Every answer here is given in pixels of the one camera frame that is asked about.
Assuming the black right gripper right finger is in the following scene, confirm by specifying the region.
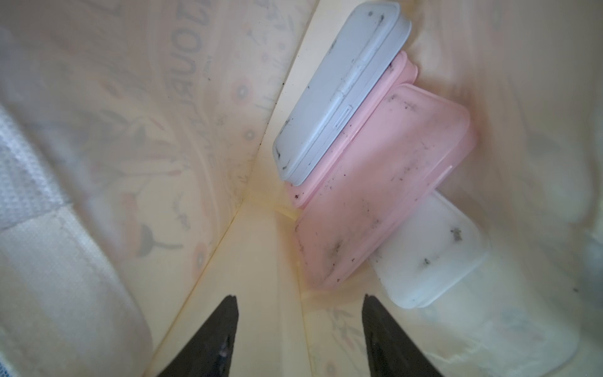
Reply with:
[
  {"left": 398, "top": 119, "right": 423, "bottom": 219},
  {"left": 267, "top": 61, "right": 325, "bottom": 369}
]
[{"left": 362, "top": 295, "right": 441, "bottom": 377}]

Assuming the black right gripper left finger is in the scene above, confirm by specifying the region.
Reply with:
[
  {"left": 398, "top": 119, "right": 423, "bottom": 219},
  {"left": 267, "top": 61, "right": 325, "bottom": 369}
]
[{"left": 159, "top": 295, "right": 239, "bottom": 377}]

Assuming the cream canvas tote bag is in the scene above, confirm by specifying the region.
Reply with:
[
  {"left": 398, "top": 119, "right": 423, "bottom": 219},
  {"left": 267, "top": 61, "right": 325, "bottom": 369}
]
[{"left": 1, "top": 1, "right": 602, "bottom": 376}]

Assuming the pink pencil case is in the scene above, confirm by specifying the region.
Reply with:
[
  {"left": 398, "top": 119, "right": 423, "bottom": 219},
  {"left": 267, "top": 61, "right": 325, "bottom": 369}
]
[{"left": 294, "top": 84, "right": 477, "bottom": 290}]

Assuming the light blue case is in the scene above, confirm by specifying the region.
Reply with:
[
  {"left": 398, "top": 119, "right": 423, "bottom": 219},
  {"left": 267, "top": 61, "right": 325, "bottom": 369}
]
[{"left": 273, "top": 2, "right": 411, "bottom": 186}]

